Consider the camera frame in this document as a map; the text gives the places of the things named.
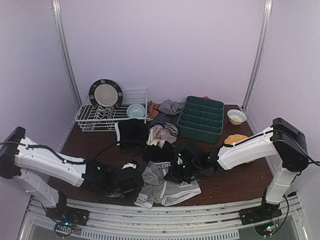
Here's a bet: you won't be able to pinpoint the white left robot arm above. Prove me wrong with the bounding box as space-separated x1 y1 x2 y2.
0 126 144 238

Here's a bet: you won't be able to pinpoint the beige striped underwear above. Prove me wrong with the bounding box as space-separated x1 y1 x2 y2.
147 123 179 149

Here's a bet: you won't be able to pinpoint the grey boxer briefs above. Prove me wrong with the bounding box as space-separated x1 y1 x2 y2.
134 161 202 209

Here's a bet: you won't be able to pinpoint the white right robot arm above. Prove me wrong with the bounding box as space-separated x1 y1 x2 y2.
164 117 310 225

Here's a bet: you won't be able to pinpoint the black crumpled underwear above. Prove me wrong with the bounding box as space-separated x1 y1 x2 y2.
142 141 175 163

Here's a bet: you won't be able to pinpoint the black rimmed plate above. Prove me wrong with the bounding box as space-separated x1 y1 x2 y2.
88 79 124 110

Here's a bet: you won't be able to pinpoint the white wire dish rack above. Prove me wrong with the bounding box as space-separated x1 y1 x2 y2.
74 88 150 132

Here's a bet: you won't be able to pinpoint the green compartment tray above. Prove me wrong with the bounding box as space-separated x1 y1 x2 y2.
177 95 224 144

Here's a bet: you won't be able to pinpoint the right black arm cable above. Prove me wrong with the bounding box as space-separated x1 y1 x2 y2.
232 127 320 166

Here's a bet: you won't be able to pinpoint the grey crumpled underwear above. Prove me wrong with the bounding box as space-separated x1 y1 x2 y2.
157 99 184 116

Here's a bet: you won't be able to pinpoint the yellow plate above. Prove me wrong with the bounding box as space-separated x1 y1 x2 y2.
224 134 249 145

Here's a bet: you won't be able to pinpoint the brown crumpled underwear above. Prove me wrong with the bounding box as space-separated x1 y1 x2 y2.
147 101 160 120

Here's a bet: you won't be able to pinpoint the light blue bowl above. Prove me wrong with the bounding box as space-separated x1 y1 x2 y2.
126 103 146 118

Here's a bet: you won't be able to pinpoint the left aluminium frame post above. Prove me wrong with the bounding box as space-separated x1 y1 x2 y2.
51 0 82 108

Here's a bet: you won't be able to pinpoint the blue striped underwear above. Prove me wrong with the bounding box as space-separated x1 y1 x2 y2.
150 113 172 127

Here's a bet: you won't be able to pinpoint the right aluminium frame post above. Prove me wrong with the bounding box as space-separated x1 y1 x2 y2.
241 0 274 112

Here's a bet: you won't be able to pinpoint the aluminium frame post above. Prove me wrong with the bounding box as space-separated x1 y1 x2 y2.
241 0 274 112
51 0 82 108

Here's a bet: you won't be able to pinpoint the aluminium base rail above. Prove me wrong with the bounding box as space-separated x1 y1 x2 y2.
17 196 312 240

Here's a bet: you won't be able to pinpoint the patterned white bowl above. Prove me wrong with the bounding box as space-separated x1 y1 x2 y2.
227 109 247 126

